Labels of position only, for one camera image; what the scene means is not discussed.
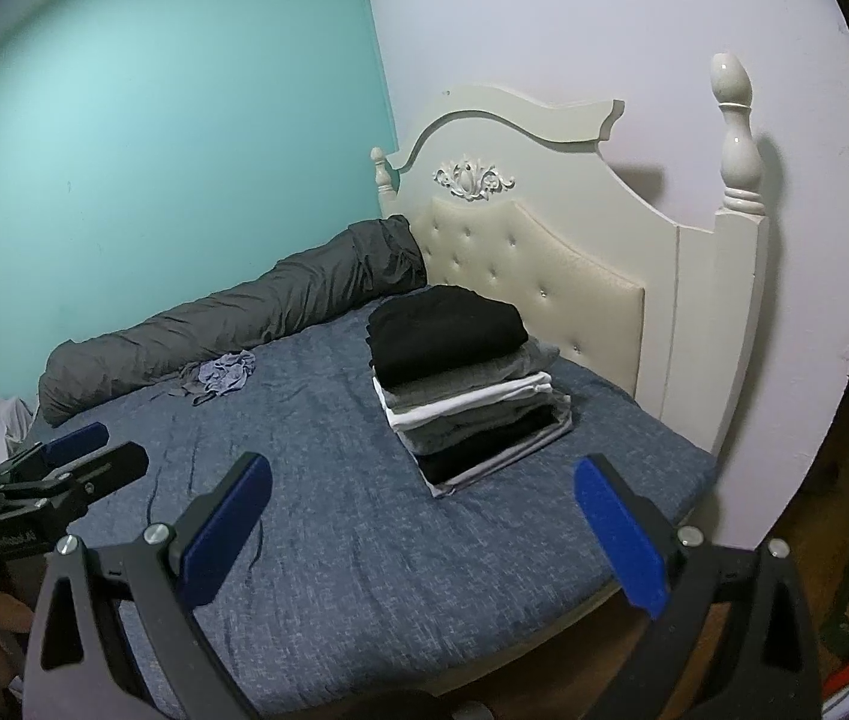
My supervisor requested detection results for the cream tufted headboard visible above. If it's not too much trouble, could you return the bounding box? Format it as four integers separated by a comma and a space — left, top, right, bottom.
370, 52, 770, 458

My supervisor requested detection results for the dark grey small cloth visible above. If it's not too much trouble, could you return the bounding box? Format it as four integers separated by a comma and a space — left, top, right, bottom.
178, 361, 209, 407

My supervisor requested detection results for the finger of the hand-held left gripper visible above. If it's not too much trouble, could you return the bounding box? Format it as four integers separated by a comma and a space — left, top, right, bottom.
0, 441, 150, 518
0, 422, 110, 482

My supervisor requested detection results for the black garment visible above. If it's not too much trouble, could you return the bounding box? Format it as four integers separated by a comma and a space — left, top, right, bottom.
416, 406, 560, 485
366, 285, 530, 385

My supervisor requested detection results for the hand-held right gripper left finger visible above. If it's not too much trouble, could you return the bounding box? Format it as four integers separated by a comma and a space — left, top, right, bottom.
23, 452, 274, 720

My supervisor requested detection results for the blue-grey underwear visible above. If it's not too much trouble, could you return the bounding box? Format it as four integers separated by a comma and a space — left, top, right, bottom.
195, 350, 256, 400

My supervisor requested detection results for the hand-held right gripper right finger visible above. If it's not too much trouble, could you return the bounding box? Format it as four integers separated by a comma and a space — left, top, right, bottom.
572, 454, 823, 720

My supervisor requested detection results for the light grey blanket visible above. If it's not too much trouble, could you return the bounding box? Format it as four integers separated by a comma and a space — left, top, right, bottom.
0, 397, 39, 451

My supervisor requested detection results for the black folded garment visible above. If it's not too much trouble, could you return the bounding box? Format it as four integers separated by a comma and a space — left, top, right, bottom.
416, 406, 560, 485

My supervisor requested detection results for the rolled dark grey duvet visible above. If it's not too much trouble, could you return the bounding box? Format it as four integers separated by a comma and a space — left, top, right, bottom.
38, 214, 429, 427

